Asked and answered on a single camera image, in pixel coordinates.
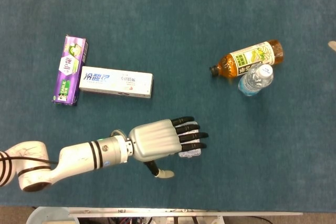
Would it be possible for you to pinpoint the teal felt table cloth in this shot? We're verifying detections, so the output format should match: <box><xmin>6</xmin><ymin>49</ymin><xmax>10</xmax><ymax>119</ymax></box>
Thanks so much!
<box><xmin>0</xmin><ymin>0</ymin><xmax>336</xmax><ymax>213</ymax></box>

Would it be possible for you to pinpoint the pale round tub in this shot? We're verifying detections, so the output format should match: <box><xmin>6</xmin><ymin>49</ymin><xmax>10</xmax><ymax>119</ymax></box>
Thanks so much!
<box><xmin>25</xmin><ymin>206</ymin><xmax>79</xmax><ymax>224</ymax></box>

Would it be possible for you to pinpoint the clear plastic box barcode label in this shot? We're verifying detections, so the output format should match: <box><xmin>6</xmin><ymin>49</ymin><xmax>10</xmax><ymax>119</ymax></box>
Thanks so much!
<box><xmin>178</xmin><ymin>121</ymin><xmax>202</xmax><ymax>158</ymax></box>

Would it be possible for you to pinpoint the purple toothpaste box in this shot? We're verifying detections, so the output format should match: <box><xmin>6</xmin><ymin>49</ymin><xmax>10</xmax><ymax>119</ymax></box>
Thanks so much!
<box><xmin>51</xmin><ymin>34</ymin><xmax>89</xmax><ymax>106</ymax></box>

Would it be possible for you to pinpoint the thin black cable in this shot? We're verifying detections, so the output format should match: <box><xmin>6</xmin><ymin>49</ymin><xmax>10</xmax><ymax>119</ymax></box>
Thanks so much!
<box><xmin>245</xmin><ymin>216</ymin><xmax>274</xmax><ymax>224</ymax></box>

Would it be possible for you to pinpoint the white toothpaste box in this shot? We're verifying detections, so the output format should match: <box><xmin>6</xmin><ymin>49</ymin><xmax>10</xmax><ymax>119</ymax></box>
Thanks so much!
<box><xmin>78</xmin><ymin>66</ymin><xmax>154</xmax><ymax>99</ymax></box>

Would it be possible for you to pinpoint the cable bundle under rail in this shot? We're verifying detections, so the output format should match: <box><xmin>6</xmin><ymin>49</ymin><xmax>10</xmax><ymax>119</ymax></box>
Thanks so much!
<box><xmin>104</xmin><ymin>217</ymin><xmax>153</xmax><ymax>224</ymax></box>

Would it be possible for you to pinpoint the clear water bottle blue label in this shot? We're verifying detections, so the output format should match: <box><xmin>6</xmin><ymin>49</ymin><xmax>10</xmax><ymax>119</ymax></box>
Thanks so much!
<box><xmin>237</xmin><ymin>63</ymin><xmax>274</xmax><ymax>97</ymax></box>

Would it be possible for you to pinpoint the aluminium frame rail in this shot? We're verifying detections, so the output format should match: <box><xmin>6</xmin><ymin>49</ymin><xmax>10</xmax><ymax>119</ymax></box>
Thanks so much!
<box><xmin>67</xmin><ymin>207</ymin><xmax>304</xmax><ymax>219</ymax></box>

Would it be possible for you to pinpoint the amber tea bottle green label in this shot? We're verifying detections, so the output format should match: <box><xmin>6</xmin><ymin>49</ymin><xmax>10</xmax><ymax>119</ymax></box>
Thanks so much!
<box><xmin>209</xmin><ymin>39</ymin><xmax>285</xmax><ymax>79</ymax></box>

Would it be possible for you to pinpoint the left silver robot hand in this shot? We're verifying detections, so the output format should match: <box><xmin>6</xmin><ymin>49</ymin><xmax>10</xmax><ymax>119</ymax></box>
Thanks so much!
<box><xmin>128</xmin><ymin>115</ymin><xmax>209</xmax><ymax>179</ymax></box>

